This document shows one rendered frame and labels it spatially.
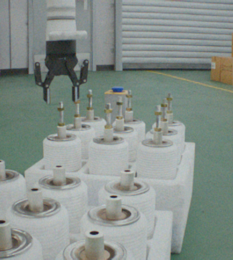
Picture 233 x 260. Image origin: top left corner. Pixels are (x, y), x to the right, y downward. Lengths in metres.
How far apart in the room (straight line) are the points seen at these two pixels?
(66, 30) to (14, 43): 5.09
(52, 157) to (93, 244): 0.57
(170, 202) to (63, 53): 0.42
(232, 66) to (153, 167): 3.85
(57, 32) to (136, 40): 5.39
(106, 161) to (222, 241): 0.36
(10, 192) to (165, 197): 0.37
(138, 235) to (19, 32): 5.59
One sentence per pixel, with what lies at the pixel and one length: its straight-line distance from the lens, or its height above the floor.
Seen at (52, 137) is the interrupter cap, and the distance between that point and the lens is 1.04.
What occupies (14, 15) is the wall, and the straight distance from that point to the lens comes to 6.08.
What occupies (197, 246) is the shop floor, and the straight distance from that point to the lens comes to 1.05.
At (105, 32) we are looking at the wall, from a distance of 6.26.
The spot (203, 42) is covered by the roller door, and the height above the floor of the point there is 0.45.
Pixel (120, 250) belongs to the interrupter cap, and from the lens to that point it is 0.50.
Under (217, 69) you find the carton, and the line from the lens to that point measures 5.11.
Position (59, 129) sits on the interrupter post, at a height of 0.28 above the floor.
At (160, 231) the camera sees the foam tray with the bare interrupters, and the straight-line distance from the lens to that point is 0.71.
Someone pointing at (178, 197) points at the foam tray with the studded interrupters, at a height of 0.15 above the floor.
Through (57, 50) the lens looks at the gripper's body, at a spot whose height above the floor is 0.47.
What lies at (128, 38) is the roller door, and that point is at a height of 0.50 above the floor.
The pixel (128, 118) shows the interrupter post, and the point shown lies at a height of 0.26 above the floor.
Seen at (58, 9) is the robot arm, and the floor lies 0.57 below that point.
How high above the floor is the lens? 0.50
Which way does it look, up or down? 12 degrees down
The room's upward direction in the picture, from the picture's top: straight up
